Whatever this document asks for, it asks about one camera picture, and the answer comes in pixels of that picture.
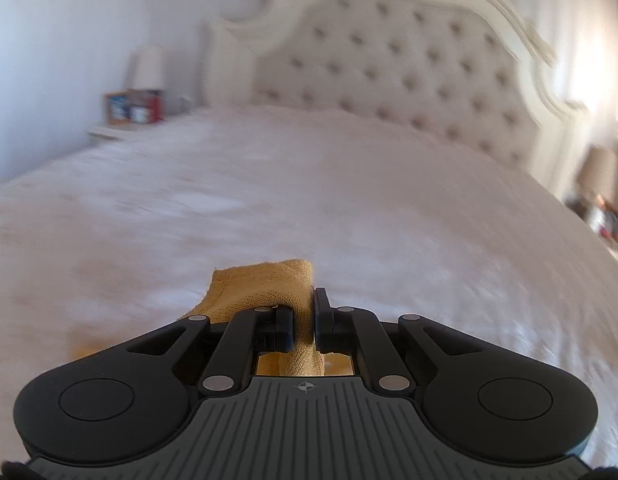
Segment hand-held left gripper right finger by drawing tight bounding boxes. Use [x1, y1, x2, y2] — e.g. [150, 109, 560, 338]
[313, 287, 492, 395]

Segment brown framed picture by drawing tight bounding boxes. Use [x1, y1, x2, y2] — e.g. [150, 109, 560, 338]
[104, 91, 133, 125]

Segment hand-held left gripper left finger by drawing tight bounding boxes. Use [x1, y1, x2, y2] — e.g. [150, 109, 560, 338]
[118, 304, 296, 395]

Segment white bed blanket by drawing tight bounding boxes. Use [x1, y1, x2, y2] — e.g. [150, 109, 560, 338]
[0, 105, 618, 463]

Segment white table lamp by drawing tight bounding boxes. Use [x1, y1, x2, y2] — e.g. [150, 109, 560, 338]
[130, 45, 166, 91]

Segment white nightstand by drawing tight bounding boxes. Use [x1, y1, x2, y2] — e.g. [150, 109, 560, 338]
[87, 121, 157, 147]

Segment white tufted headboard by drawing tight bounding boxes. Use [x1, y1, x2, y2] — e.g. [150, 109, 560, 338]
[201, 0, 590, 196]

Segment red and white box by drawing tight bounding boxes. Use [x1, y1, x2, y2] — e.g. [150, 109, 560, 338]
[131, 89, 165, 124]

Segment yellow knit garment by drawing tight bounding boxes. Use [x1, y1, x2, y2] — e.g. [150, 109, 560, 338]
[176, 257, 357, 377]

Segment beige table lamp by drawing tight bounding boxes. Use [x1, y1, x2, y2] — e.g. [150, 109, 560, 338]
[574, 145, 618, 202]

